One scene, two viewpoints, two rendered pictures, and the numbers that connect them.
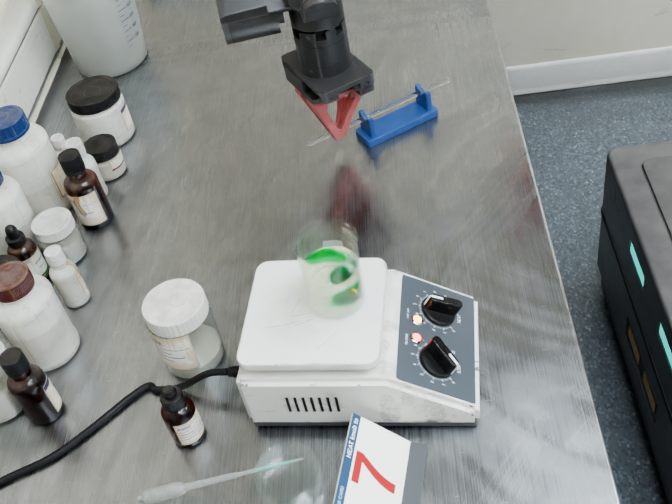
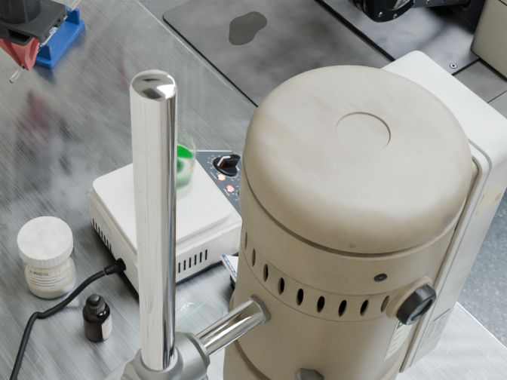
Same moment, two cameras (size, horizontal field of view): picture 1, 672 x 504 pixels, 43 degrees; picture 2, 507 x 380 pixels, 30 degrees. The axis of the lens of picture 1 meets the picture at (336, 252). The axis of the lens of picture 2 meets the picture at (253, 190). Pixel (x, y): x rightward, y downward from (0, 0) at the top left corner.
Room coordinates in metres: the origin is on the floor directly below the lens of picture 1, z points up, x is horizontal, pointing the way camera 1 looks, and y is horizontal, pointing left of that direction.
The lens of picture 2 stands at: (0.02, 0.48, 1.67)
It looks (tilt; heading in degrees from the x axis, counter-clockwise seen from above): 51 degrees down; 308
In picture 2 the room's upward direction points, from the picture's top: 6 degrees clockwise
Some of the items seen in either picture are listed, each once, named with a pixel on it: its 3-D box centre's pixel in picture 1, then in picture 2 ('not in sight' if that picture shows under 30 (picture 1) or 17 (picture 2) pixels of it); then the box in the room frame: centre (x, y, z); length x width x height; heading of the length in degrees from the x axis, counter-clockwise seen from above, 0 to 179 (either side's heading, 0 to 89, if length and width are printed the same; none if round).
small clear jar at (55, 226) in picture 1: (59, 237); not in sight; (0.73, 0.30, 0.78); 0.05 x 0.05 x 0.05
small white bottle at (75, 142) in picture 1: (84, 169); not in sight; (0.83, 0.27, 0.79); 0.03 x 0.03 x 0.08
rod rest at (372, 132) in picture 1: (395, 113); (56, 34); (0.85, -0.10, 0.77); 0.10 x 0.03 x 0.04; 111
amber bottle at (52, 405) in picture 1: (29, 384); not in sight; (0.52, 0.30, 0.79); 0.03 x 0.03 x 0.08
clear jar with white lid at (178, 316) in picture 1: (184, 329); (47, 258); (0.55, 0.15, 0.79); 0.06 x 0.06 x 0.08
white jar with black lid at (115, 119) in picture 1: (101, 113); not in sight; (0.95, 0.26, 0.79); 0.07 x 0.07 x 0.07
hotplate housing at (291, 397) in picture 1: (351, 343); (181, 212); (0.49, 0.00, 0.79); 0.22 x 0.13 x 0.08; 76
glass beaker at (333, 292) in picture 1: (332, 271); (174, 163); (0.50, 0.01, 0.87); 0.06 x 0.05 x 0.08; 15
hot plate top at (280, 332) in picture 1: (314, 311); (161, 198); (0.50, 0.03, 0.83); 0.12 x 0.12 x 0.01; 76
